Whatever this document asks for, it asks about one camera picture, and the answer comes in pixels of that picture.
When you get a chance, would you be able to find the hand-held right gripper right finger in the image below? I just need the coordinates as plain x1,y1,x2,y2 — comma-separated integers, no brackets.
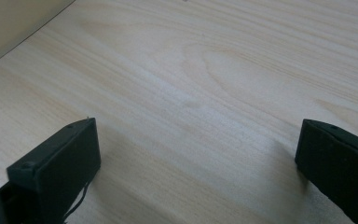
294,118,358,224

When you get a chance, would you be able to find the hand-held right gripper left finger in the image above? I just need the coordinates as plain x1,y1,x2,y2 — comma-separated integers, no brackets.
0,117,102,224

